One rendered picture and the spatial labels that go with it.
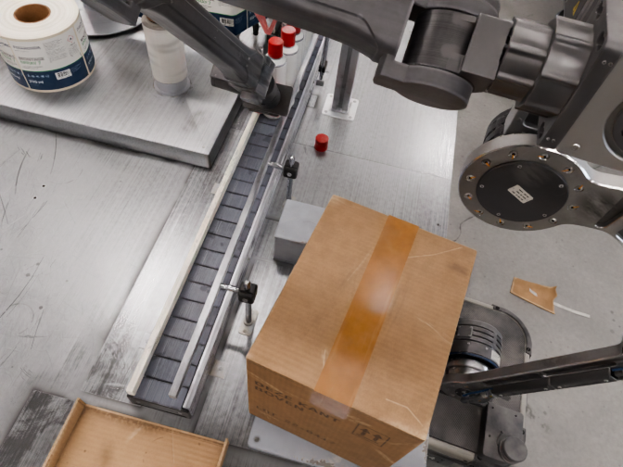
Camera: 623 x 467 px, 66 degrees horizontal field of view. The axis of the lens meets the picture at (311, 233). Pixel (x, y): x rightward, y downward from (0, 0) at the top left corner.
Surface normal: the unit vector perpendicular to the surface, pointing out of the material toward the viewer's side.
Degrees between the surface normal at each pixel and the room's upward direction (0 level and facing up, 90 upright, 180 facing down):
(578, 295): 0
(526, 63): 59
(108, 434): 0
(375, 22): 39
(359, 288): 0
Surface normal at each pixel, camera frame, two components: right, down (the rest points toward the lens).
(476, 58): -0.12, 0.03
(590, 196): -0.32, 0.76
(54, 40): 0.68, 0.64
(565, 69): -0.21, 0.32
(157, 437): 0.09, -0.56
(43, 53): 0.36, 0.79
